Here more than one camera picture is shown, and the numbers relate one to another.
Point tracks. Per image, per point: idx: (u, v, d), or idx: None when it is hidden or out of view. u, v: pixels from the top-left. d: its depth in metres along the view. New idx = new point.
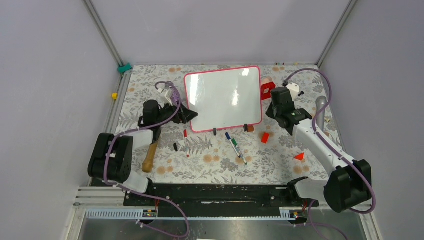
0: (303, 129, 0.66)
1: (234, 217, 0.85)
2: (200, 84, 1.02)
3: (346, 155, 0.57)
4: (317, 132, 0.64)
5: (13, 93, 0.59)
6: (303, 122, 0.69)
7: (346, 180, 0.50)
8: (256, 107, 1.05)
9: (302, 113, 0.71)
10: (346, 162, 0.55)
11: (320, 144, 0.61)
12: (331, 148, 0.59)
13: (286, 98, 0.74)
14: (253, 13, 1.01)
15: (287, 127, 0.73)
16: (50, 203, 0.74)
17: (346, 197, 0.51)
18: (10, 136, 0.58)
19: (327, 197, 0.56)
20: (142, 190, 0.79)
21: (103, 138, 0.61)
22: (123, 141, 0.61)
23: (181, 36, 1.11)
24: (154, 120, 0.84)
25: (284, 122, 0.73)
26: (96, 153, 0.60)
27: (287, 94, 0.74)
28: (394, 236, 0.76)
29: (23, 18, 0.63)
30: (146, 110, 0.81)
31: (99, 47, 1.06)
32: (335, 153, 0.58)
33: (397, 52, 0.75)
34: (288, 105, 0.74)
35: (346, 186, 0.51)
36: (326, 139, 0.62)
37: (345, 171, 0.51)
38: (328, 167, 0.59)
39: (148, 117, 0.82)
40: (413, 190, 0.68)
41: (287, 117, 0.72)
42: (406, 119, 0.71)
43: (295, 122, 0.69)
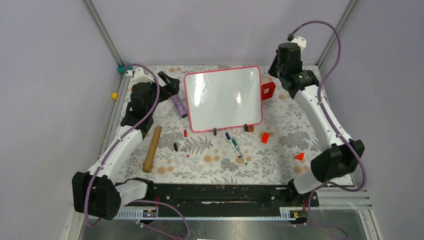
0: (307, 97, 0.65)
1: (234, 217, 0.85)
2: (200, 84, 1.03)
3: (344, 134, 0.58)
4: (320, 104, 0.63)
5: (13, 93, 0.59)
6: (309, 88, 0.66)
7: (338, 157, 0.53)
8: (257, 107, 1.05)
9: (310, 75, 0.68)
10: (342, 140, 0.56)
11: (321, 116, 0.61)
12: (330, 123, 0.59)
13: (294, 56, 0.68)
14: (252, 13, 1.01)
15: (290, 89, 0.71)
16: (50, 203, 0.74)
17: (332, 170, 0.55)
18: (10, 136, 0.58)
19: (313, 166, 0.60)
20: (141, 195, 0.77)
21: (78, 185, 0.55)
22: (99, 187, 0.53)
23: (181, 36, 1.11)
24: (144, 108, 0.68)
25: (287, 83, 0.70)
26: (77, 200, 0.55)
27: (296, 51, 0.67)
28: (395, 236, 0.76)
29: (24, 19, 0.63)
30: (133, 97, 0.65)
31: (99, 47, 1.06)
32: (334, 130, 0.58)
33: (396, 52, 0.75)
34: (295, 65, 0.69)
35: (335, 162, 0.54)
36: (329, 114, 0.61)
37: (339, 149, 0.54)
38: (323, 141, 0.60)
39: (138, 105, 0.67)
40: (414, 189, 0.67)
41: (292, 79, 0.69)
42: (406, 119, 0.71)
43: (301, 87, 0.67)
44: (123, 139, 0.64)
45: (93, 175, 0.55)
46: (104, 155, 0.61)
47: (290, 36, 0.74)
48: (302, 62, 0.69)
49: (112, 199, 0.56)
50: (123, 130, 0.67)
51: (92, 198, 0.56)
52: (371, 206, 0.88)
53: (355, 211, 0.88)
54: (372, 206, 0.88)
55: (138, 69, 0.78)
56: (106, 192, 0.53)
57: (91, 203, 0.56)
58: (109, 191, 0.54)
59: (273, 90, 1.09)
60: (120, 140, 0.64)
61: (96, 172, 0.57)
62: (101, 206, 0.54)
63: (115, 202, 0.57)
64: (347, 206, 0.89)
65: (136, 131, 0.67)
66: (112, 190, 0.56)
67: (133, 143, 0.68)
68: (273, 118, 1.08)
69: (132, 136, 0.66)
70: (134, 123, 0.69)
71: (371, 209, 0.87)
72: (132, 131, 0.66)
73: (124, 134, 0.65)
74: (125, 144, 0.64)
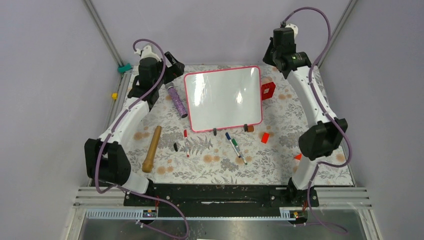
0: (298, 78, 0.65)
1: (234, 217, 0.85)
2: (200, 84, 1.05)
3: (330, 113, 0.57)
4: (311, 84, 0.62)
5: (13, 93, 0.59)
6: (301, 69, 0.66)
7: (322, 133, 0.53)
8: (257, 107, 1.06)
9: (303, 57, 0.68)
10: (328, 118, 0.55)
11: (310, 95, 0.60)
12: (318, 101, 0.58)
13: (288, 39, 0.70)
14: (252, 13, 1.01)
15: (283, 70, 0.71)
16: (50, 202, 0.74)
17: (316, 147, 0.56)
18: (11, 136, 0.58)
19: (300, 142, 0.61)
20: (143, 191, 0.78)
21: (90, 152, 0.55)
22: (111, 152, 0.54)
23: (182, 37, 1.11)
24: (151, 80, 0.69)
25: (281, 63, 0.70)
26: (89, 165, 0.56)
27: (290, 34, 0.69)
28: (394, 236, 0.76)
29: (24, 19, 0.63)
30: (142, 67, 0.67)
31: (100, 47, 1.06)
32: (320, 109, 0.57)
33: (396, 53, 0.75)
34: (289, 47, 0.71)
35: (319, 138, 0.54)
36: (317, 93, 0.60)
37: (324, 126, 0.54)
38: (310, 118, 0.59)
39: (146, 76, 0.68)
40: (413, 189, 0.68)
41: (285, 59, 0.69)
42: (406, 119, 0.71)
43: (293, 67, 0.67)
44: (130, 109, 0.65)
45: (105, 141, 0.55)
46: (114, 123, 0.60)
47: (283, 23, 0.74)
48: (296, 45, 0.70)
49: (122, 165, 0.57)
50: (130, 102, 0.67)
51: (103, 164, 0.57)
52: (371, 206, 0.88)
53: (355, 211, 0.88)
54: (372, 206, 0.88)
55: (146, 47, 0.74)
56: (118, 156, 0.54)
57: (101, 169, 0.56)
58: (121, 155, 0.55)
59: (273, 90, 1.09)
60: (128, 110, 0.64)
61: (107, 138, 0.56)
62: (112, 171, 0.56)
63: (125, 169, 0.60)
64: (347, 206, 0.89)
65: (143, 102, 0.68)
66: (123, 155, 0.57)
67: (140, 114, 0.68)
68: (273, 118, 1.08)
69: (139, 107, 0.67)
70: (141, 95, 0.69)
71: (371, 209, 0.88)
72: (139, 102, 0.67)
73: (132, 105, 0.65)
74: (133, 114, 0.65)
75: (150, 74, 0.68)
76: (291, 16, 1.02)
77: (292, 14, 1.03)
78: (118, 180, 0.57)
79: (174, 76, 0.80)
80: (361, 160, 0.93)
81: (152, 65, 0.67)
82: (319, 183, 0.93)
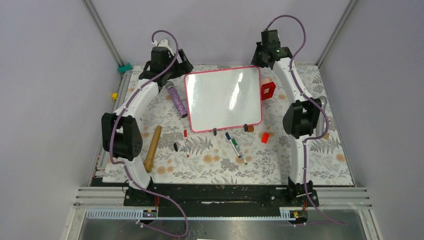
0: (281, 66, 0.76)
1: (234, 217, 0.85)
2: (200, 85, 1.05)
3: (307, 93, 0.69)
4: (291, 70, 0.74)
5: (13, 93, 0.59)
6: (283, 59, 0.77)
7: (299, 111, 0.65)
8: (257, 107, 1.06)
9: (286, 51, 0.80)
10: (304, 97, 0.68)
11: (290, 81, 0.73)
12: (297, 84, 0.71)
13: (274, 37, 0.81)
14: (252, 13, 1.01)
15: (269, 62, 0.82)
16: (51, 202, 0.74)
17: (296, 123, 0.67)
18: (10, 137, 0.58)
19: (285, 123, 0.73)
20: (145, 185, 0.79)
21: (106, 121, 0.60)
22: (126, 124, 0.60)
23: (181, 37, 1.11)
24: (160, 65, 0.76)
25: (267, 56, 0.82)
26: (105, 137, 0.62)
27: (275, 33, 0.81)
28: (395, 236, 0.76)
29: (24, 19, 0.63)
30: (155, 52, 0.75)
31: (100, 47, 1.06)
32: (299, 90, 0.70)
33: (396, 53, 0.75)
34: (275, 44, 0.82)
35: (298, 116, 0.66)
36: (297, 78, 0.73)
37: (301, 104, 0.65)
38: (291, 99, 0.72)
39: (157, 60, 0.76)
40: (413, 189, 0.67)
41: (271, 52, 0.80)
42: (407, 119, 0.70)
43: (277, 58, 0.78)
44: (143, 88, 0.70)
45: (120, 115, 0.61)
46: (128, 101, 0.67)
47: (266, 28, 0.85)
48: (280, 42, 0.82)
49: (136, 138, 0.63)
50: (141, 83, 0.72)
51: (117, 137, 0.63)
52: (371, 206, 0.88)
53: (355, 211, 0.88)
54: (372, 206, 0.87)
55: (163, 41, 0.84)
56: (132, 127, 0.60)
57: (116, 142, 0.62)
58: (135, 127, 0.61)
59: (273, 90, 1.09)
60: (140, 89, 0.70)
61: (122, 112, 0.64)
62: (126, 144, 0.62)
63: (137, 142, 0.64)
64: (347, 206, 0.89)
65: (154, 83, 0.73)
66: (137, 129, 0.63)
67: (151, 95, 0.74)
68: (272, 118, 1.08)
69: (151, 87, 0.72)
70: (152, 77, 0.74)
71: (371, 209, 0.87)
72: (150, 83, 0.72)
73: (143, 85, 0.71)
74: (144, 93, 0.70)
75: (161, 58, 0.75)
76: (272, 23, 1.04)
77: (275, 21, 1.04)
78: (131, 152, 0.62)
79: (182, 73, 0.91)
80: (361, 160, 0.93)
81: (163, 51, 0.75)
82: (319, 183, 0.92)
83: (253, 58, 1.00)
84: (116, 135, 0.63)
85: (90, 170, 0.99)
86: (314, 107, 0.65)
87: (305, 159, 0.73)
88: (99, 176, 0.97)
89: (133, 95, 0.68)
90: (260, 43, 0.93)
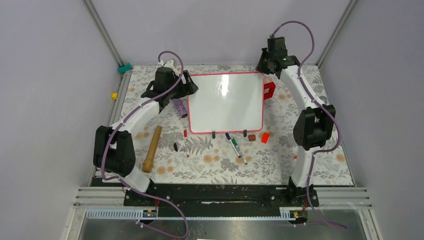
0: (288, 73, 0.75)
1: (234, 218, 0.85)
2: (202, 87, 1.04)
3: (318, 99, 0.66)
4: (299, 77, 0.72)
5: (13, 93, 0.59)
6: (290, 67, 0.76)
7: (311, 118, 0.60)
8: (258, 111, 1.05)
9: (293, 60, 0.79)
10: (316, 104, 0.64)
11: (299, 87, 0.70)
12: (306, 91, 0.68)
13: (280, 45, 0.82)
14: (252, 13, 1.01)
15: (276, 71, 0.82)
16: (51, 202, 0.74)
17: (308, 133, 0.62)
18: (9, 135, 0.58)
19: (295, 133, 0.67)
20: (143, 189, 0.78)
21: (101, 134, 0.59)
22: (121, 139, 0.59)
23: (181, 37, 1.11)
24: (163, 86, 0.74)
25: (274, 65, 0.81)
26: (97, 151, 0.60)
27: (281, 41, 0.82)
28: (395, 236, 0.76)
29: (23, 18, 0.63)
30: (158, 72, 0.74)
31: (99, 47, 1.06)
32: (309, 97, 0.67)
33: (396, 52, 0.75)
34: (282, 52, 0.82)
35: (311, 124, 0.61)
36: (305, 84, 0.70)
37: (312, 111, 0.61)
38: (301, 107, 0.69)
39: (160, 81, 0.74)
40: (413, 189, 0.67)
41: (277, 61, 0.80)
42: (406, 119, 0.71)
43: (284, 66, 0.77)
44: (143, 106, 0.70)
45: (115, 129, 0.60)
46: (127, 115, 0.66)
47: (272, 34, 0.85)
48: (287, 50, 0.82)
49: (128, 156, 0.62)
50: (143, 100, 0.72)
51: (110, 153, 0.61)
52: (371, 206, 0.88)
53: (355, 211, 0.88)
54: (372, 206, 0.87)
55: (169, 61, 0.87)
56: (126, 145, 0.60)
57: (110, 155, 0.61)
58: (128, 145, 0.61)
59: (273, 90, 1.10)
60: (141, 106, 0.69)
61: (118, 127, 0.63)
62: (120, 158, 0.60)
63: (129, 159, 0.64)
64: (348, 206, 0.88)
65: (155, 103, 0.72)
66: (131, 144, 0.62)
67: (151, 113, 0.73)
68: (273, 118, 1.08)
69: (151, 106, 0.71)
70: (153, 97, 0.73)
71: (371, 209, 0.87)
72: (151, 102, 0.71)
73: (144, 103, 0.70)
74: (145, 110, 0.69)
75: (164, 79, 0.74)
76: (278, 29, 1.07)
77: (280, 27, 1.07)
78: (121, 170, 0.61)
79: (186, 93, 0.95)
80: (361, 160, 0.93)
81: (167, 71, 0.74)
82: (319, 183, 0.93)
83: (259, 65, 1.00)
84: (109, 151, 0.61)
85: (90, 170, 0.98)
86: (327, 116, 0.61)
87: (311, 168, 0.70)
88: (99, 176, 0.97)
89: (132, 111, 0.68)
90: (266, 50, 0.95)
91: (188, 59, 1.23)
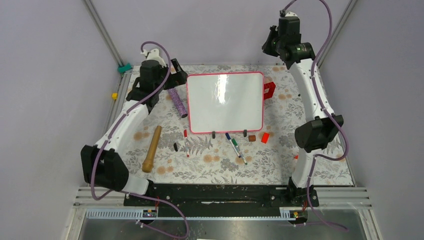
0: (300, 70, 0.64)
1: (234, 217, 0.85)
2: (202, 87, 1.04)
3: (329, 109, 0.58)
4: (313, 76, 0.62)
5: (13, 93, 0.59)
6: (303, 61, 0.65)
7: (318, 128, 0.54)
8: (258, 112, 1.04)
9: (307, 47, 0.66)
10: (325, 113, 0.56)
11: (310, 90, 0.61)
12: (317, 95, 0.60)
13: (294, 28, 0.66)
14: (252, 13, 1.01)
15: (286, 60, 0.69)
16: (51, 202, 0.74)
17: (312, 141, 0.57)
18: (10, 134, 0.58)
19: (297, 134, 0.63)
20: (143, 192, 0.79)
21: (86, 154, 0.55)
22: (107, 158, 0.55)
23: (181, 37, 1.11)
24: (151, 84, 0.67)
25: (284, 53, 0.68)
26: (86, 170, 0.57)
27: (296, 23, 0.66)
28: (395, 236, 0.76)
29: (24, 17, 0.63)
30: (143, 68, 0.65)
31: (99, 47, 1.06)
32: (319, 104, 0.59)
33: (395, 52, 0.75)
34: (294, 37, 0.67)
35: (315, 133, 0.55)
36: (317, 87, 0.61)
37: (319, 121, 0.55)
38: (308, 113, 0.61)
39: (147, 78, 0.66)
40: (413, 189, 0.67)
41: (290, 49, 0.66)
42: (406, 119, 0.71)
43: (296, 59, 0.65)
44: (129, 113, 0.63)
45: (101, 149, 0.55)
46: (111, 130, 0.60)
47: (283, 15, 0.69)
48: (301, 34, 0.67)
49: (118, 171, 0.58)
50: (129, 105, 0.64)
51: (99, 169, 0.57)
52: (371, 206, 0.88)
53: (355, 211, 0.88)
54: (372, 206, 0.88)
55: (154, 49, 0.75)
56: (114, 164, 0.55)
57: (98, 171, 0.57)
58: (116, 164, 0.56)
59: (273, 90, 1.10)
60: (127, 113, 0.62)
61: (104, 146, 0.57)
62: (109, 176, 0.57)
63: (120, 173, 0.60)
64: (348, 206, 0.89)
65: (142, 106, 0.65)
66: (120, 160, 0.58)
67: (139, 118, 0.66)
68: (273, 118, 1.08)
69: (138, 111, 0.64)
70: (141, 98, 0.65)
71: (371, 209, 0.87)
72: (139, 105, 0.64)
73: (130, 109, 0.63)
74: (131, 119, 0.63)
75: (151, 77, 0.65)
76: (292, 3, 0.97)
77: None
78: (114, 185, 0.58)
79: (176, 84, 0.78)
80: (361, 160, 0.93)
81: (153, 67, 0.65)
82: (319, 183, 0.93)
83: (265, 47, 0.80)
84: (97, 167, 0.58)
85: None
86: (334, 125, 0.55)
87: (312, 169, 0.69)
88: None
89: (118, 122, 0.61)
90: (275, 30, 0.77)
91: (188, 59, 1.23)
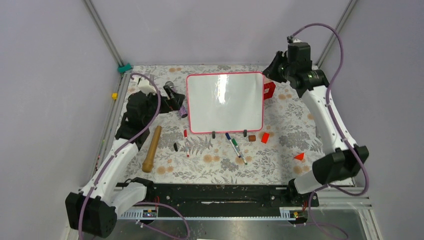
0: (314, 98, 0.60)
1: (234, 217, 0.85)
2: (202, 88, 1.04)
3: (350, 139, 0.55)
4: (328, 105, 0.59)
5: (14, 92, 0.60)
6: (317, 89, 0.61)
7: (341, 162, 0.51)
8: (258, 113, 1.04)
9: (320, 75, 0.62)
10: (347, 145, 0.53)
11: (328, 120, 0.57)
12: (336, 124, 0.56)
13: (305, 54, 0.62)
14: (252, 13, 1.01)
15: (298, 89, 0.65)
16: (50, 202, 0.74)
17: (333, 174, 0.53)
18: (10, 134, 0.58)
19: (315, 167, 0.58)
20: (142, 197, 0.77)
21: (71, 201, 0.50)
22: (92, 207, 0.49)
23: (181, 36, 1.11)
24: (140, 119, 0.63)
25: (295, 81, 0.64)
26: (72, 219, 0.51)
27: (307, 49, 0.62)
28: (395, 236, 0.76)
29: (24, 17, 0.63)
30: (130, 105, 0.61)
31: (99, 46, 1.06)
32: (339, 134, 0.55)
33: (395, 52, 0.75)
34: (306, 64, 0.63)
35: (338, 168, 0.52)
36: (335, 116, 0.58)
37: (341, 153, 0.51)
38: (327, 144, 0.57)
39: (134, 114, 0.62)
40: (414, 189, 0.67)
41: (301, 77, 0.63)
42: (406, 119, 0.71)
43: (309, 87, 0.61)
44: (117, 154, 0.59)
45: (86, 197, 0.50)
46: (98, 174, 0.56)
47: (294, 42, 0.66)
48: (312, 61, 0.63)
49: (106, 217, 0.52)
50: (117, 144, 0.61)
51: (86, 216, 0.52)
52: (371, 206, 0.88)
53: (355, 211, 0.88)
54: (372, 206, 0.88)
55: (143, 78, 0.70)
56: (100, 214, 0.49)
57: (85, 220, 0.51)
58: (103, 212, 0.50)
59: (273, 90, 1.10)
60: (115, 155, 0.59)
61: (89, 193, 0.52)
62: (96, 226, 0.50)
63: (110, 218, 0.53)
64: (347, 206, 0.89)
65: (131, 144, 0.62)
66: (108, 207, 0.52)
67: (129, 155, 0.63)
68: (273, 118, 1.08)
69: (127, 150, 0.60)
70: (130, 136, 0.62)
71: (371, 209, 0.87)
72: (127, 144, 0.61)
73: (118, 149, 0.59)
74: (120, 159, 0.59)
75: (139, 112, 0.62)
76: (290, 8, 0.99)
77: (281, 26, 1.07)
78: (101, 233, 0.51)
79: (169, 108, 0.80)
80: None
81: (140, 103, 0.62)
82: None
83: (271, 72, 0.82)
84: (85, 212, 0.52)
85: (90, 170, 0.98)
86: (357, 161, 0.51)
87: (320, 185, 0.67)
88: None
89: (105, 164, 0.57)
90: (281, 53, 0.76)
91: (188, 59, 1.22)
